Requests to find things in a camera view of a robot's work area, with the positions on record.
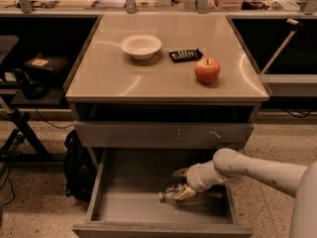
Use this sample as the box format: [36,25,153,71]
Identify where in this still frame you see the black snack bar packet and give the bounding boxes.
[168,49,203,62]

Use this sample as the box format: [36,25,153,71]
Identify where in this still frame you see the black headphones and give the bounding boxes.
[13,68,49,99]

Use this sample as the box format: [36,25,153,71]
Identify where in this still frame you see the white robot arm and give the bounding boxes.
[173,148,317,238]

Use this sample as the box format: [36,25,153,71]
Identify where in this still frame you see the open grey middle drawer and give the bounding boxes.
[72,149,253,238]

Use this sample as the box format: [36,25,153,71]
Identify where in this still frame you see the black box with label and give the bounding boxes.
[24,53,71,80]

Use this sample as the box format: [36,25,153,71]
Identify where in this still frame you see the black backpack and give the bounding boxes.
[63,130,97,202]

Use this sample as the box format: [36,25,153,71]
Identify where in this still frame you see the grey drawer cabinet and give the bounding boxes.
[62,13,271,171]

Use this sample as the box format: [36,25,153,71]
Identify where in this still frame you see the white bowl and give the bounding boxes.
[120,34,161,60]

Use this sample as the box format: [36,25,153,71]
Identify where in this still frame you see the clear plastic water bottle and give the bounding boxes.
[158,183,208,205]

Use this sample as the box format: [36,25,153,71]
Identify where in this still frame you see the closed grey top drawer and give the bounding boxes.
[74,121,254,150]

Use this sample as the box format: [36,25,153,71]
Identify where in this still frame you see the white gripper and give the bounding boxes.
[172,161,217,200]

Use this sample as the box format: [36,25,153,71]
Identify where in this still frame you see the black metal stand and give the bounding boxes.
[0,98,65,163]

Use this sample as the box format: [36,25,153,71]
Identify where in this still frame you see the red apple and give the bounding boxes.
[194,58,220,84]

